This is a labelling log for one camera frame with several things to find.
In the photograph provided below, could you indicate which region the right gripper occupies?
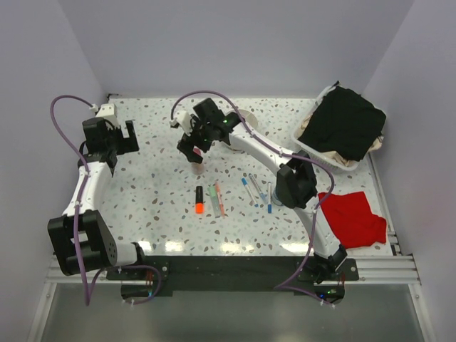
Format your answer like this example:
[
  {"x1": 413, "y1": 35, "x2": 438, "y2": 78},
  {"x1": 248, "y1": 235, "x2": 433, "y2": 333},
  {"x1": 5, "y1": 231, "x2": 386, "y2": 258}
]
[{"x1": 177, "y1": 115, "x2": 214, "y2": 165}]

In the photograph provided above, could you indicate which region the pink glue stick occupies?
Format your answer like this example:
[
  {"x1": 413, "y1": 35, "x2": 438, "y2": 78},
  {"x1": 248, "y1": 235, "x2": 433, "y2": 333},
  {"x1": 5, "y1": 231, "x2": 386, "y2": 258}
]
[{"x1": 190, "y1": 148, "x2": 207, "y2": 176}]

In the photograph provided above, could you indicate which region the green pen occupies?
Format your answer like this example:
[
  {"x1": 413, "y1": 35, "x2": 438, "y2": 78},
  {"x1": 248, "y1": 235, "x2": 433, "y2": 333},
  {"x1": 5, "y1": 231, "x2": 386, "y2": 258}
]
[{"x1": 208, "y1": 185, "x2": 222, "y2": 217}]

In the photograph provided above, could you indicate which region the orange black highlighter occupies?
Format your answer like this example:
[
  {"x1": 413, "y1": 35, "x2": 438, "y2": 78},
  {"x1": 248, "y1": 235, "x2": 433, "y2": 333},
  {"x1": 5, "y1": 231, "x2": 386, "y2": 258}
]
[{"x1": 195, "y1": 186, "x2": 204, "y2": 214}]

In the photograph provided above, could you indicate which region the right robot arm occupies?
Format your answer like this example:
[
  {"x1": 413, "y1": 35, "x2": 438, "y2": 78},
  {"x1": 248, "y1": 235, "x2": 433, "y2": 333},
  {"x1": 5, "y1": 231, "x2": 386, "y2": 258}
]
[{"x1": 170, "y1": 98, "x2": 347, "y2": 283}]

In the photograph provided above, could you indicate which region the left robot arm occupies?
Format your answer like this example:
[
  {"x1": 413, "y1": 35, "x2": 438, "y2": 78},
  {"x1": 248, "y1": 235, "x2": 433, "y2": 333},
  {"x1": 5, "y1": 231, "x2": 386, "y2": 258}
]
[{"x1": 48, "y1": 118, "x2": 147, "y2": 279}]

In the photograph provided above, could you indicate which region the blue capped pen left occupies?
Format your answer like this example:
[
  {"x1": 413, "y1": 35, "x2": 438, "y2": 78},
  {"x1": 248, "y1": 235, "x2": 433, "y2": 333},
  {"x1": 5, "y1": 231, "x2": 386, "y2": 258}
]
[{"x1": 242, "y1": 177, "x2": 259, "y2": 207}]

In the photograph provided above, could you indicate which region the round beige divided organizer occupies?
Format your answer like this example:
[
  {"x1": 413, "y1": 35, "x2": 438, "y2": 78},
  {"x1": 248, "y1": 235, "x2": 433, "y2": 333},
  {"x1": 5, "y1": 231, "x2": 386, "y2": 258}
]
[{"x1": 223, "y1": 109, "x2": 258, "y2": 152}]

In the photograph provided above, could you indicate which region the orange pen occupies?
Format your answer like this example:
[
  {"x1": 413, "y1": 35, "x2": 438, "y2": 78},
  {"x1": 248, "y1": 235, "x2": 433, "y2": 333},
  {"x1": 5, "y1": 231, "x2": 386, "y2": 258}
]
[{"x1": 214, "y1": 182, "x2": 225, "y2": 218}]

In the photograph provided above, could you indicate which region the white blue marker middle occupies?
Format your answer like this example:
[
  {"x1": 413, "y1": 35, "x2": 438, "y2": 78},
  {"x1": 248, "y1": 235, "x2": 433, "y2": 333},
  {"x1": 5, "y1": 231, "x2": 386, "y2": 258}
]
[{"x1": 249, "y1": 173, "x2": 268, "y2": 204}]

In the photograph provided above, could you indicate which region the blue pen right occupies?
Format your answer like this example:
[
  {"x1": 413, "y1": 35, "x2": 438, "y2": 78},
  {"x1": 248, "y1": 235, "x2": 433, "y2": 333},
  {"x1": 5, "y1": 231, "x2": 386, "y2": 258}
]
[{"x1": 267, "y1": 182, "x2": 273, "y2": 214}]

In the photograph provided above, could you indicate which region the blue washi tape roll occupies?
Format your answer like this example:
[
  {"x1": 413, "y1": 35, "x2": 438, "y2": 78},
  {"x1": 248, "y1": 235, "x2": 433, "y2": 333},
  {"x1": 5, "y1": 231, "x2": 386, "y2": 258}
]
[{"x1": 271, "y1": 190, "x2": 284, "y2": 207}]

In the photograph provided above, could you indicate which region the beige cloth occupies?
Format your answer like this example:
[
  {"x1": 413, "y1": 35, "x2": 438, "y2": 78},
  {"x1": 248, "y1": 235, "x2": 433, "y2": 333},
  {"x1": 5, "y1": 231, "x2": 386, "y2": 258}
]
[{"x1": 301, "y1": 112, "x2": 385, "y2": 169}]

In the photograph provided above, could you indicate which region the black cloth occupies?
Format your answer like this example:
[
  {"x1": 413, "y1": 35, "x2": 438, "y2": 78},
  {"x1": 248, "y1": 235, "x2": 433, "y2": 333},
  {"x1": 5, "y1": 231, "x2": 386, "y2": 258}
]
[{"x1": 299, "y1": 86, "x2": 386, "y2": 161}]

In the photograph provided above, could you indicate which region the white plastic basket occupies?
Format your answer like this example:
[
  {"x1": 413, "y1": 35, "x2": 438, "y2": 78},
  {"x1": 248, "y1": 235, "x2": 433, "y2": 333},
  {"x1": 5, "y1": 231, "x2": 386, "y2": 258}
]
[{"x1": 290, "y1": 81, "x2": 359, "y2": 173}]

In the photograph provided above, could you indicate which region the red cloth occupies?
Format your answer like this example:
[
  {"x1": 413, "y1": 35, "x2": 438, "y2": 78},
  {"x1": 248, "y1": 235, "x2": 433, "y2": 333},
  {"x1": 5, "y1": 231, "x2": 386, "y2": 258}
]
[{"x1": 317, "y1": 192, "x2": 387, "y2": 249}]

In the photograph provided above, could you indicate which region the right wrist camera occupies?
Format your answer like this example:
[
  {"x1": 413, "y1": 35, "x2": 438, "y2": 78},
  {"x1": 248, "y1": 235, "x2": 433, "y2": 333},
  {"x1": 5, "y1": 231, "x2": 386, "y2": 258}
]
[{"x1": 170, "y1": 110, "x2": 193, "y2": 136}]

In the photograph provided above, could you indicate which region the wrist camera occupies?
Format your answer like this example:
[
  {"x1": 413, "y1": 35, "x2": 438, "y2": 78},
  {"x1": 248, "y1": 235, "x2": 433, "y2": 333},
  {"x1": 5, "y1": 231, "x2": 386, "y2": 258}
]
[
  {"x1": 170, "y1": 110, "x2": 193, "y2": 136},
  {"x1": 95, "y1": 103, "x2": 120, "y2": 130}
]

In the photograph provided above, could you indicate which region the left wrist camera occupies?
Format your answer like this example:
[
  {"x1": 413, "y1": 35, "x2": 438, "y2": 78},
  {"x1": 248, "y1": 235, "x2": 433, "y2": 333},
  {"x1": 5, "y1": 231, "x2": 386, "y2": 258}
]
[{"x1": 95, "y1": 103, "x2": 120, "y2": 130}]

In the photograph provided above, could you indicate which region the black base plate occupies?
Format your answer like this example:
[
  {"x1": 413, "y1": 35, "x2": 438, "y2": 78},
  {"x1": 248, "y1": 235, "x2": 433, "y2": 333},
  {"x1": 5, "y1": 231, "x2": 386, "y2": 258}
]
[{"x1": 106, "y1": 256, "x2": 360, "y2": 299}]

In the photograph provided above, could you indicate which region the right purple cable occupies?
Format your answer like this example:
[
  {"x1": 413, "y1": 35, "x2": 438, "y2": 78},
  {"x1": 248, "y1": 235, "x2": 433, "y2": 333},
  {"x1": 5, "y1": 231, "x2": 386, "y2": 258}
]
[{"x1": 170, "y1": 90, "x2": 336, "y2": 304}]

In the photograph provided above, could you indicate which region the aluminium rail frame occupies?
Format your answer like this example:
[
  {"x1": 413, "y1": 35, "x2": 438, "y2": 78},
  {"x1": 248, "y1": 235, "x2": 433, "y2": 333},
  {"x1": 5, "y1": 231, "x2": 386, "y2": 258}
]
[{"x1": 26, "y1": 93, "x2": 437, "y2": 342}]

